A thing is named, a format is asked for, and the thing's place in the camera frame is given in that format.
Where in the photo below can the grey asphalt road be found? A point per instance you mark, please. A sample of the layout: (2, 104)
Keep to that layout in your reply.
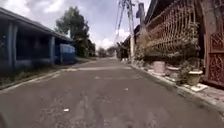
(100, 96)

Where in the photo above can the dry climbing bush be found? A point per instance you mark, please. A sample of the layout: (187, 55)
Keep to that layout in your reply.
(143, 46)

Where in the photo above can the grey utility pole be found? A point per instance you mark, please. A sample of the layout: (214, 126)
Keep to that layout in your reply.
(131, 30)

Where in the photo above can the pale plant pot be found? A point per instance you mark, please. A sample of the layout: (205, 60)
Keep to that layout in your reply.
(173, 72)
(194, 78)
(159, 67)

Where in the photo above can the tall dark green tree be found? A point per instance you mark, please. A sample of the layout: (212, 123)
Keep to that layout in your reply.
(75, 26)

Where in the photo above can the building with red ornate fence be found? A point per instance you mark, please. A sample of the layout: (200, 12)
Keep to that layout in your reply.
(173, 30)

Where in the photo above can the grass verge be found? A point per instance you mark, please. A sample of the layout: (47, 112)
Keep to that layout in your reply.
(26, 75)

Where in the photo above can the blue building with pillars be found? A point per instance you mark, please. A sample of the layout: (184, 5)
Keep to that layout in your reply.
(26, 46)

